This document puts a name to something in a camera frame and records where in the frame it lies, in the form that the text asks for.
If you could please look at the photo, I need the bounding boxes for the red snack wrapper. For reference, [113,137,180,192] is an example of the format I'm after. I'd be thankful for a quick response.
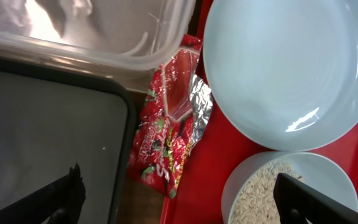
[129,34,213,198]

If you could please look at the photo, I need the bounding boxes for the black tray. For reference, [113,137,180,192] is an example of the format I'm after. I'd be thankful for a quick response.
[0,58,137,223]

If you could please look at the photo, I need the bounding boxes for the light blue rice bowl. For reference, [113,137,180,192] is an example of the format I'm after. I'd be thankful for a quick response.
[221,151,358,223]

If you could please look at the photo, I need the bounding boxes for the red serving tray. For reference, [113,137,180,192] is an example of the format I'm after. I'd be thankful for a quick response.
[161,1,358,223]

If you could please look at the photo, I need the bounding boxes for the large light blue plate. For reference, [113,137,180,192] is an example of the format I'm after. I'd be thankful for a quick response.
[203,0,358,151]

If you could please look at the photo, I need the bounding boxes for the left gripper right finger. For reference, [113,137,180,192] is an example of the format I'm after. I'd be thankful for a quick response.
[273,173,358,224]

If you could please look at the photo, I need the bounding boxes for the white rice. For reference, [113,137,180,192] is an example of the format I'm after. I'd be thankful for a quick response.
[230,159,304,224]

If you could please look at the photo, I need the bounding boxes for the clear plastic bin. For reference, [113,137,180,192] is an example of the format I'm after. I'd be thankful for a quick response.
[0,0,195,93]

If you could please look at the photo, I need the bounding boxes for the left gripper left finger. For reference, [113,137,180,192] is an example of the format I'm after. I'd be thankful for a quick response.
[0,164,86,224]

